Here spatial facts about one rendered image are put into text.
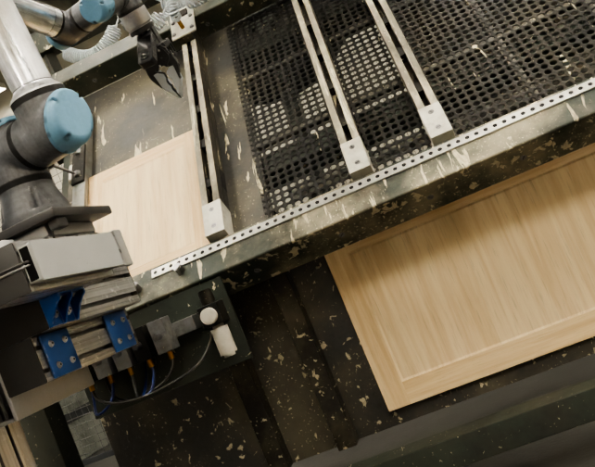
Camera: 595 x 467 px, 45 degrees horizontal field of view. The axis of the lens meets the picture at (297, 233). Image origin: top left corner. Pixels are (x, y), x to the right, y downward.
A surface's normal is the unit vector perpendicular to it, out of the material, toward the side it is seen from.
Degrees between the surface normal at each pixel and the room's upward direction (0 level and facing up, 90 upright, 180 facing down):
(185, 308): 90
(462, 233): 90
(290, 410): 90
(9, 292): 90
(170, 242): 50
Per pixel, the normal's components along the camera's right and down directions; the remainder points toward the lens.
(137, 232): -0.39, -0.58
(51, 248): 0.89, -0.38
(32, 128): -0.41, 0.26
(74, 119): 0.85, -0.24
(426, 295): -0.18, 0.02
